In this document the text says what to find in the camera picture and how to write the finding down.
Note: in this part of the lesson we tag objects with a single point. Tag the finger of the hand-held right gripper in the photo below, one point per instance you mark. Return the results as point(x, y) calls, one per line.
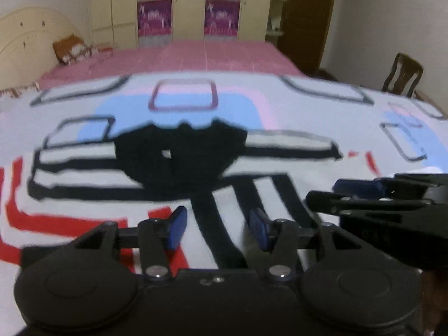
point(350, 201)
point(360, 186)

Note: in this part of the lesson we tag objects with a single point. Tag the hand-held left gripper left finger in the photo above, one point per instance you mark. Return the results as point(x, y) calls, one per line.
point(178, 225)

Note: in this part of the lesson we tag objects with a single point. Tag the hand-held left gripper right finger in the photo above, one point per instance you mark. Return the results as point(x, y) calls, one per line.
point(258, 227)

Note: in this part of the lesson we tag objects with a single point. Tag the striped knit sweater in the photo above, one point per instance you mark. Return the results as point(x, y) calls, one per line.
point(87, 171)

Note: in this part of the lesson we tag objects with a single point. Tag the printed quilt with squares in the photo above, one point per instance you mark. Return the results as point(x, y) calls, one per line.
point(315, 112)

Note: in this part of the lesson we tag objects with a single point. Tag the brown wooden chair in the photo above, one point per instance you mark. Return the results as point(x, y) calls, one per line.
point(402, 73)

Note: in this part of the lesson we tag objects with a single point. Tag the pink bed sheet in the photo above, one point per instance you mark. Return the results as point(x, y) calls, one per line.
point(196, 57)

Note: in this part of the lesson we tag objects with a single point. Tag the brown wooden door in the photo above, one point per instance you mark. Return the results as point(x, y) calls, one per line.
point(308, 17)

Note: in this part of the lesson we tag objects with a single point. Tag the cream corner shelf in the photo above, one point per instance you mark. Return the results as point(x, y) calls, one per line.
point(276, 7)

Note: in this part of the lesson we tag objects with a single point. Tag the orange patterned pillow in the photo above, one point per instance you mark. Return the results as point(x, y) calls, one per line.
point(68, 50)

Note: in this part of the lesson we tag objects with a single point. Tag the cream patterned pillow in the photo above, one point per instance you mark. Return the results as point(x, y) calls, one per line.
point(15, 91)

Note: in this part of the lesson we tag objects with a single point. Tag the cream wardrobe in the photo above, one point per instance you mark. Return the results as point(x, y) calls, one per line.
point(189, 7)

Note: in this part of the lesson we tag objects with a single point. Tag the cream bed headboard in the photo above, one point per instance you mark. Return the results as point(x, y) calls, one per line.
point(28, 35)

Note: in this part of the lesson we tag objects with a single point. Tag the purple wall poster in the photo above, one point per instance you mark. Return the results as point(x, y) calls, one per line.
point(155, 19)
point(222, 17)

